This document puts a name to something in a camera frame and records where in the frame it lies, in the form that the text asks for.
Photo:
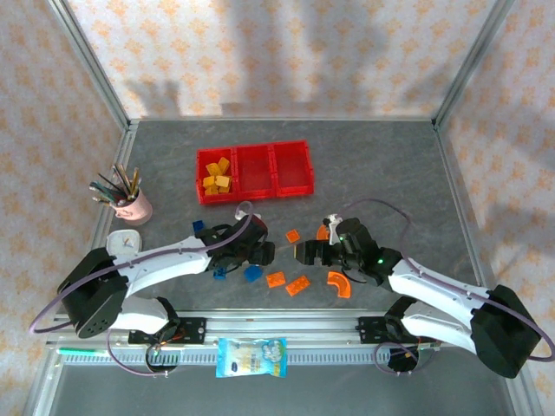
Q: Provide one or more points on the aluminium table rear rail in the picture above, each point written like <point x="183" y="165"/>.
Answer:
<point x="282" y="118"/>

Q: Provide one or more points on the teal pencil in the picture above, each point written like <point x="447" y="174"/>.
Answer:
<point x="102" y="190"/>

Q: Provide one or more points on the yellow lego plate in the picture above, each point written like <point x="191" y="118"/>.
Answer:
<point x="211" y="191"/>

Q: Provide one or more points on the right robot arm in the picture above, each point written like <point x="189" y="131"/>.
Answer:
<point x="433" y="281"/>

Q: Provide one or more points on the orange curved lego piece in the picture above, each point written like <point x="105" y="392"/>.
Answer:
<point x="321" y="233"/>
<point x="340" y="284"/>

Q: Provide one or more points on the small orange lego plate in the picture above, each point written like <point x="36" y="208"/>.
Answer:
<point x="292" y="236"/>

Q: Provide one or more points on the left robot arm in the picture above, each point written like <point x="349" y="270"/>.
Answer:
<point x="165" y="260"/>

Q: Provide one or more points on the aluminium table side rail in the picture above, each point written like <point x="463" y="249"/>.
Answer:
<point x="459" y="195"/>
<point x="124" y="147"/>

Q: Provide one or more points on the pink pencil cup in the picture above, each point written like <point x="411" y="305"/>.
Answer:
<point x="136" y="210"/>

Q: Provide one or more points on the dark pencil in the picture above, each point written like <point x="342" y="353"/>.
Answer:
<point x="110" y="183"/>

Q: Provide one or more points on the green pen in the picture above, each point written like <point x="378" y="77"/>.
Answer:
<point x="82" y="352"/>

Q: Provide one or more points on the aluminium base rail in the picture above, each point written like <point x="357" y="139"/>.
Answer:
<point x="282" y="327"/>

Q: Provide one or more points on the white square clock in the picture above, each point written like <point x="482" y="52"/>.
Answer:
<point x="123" y="242"/>

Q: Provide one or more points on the blue lego brick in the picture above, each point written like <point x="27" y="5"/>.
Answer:
<point x="220" y="274"/>
<point x="199" y="226"/>
<point x="252" y="274"/>

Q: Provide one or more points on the blue white snack bag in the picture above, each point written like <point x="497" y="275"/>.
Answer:
<point x="251" y="357"/>

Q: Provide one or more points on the grey pencil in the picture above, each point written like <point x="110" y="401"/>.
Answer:
<point x="120" y="177"/>
<point x="102" y="200"/>

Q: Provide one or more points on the yellow lego brick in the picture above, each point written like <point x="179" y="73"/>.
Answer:
<point x="224" y="190"/>
<point x="209" y="182"/>
<point x="223" y="180"/>
<point x="223" y="164"/>
<point x="211" y="168"/>

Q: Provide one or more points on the yellow pencil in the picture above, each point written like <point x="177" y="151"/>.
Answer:
<point x="135" y="182"/>

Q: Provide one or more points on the aluminium frame post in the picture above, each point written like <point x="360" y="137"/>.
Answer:
<point x="89" y="60"/>
<point x="472" y="60"/>

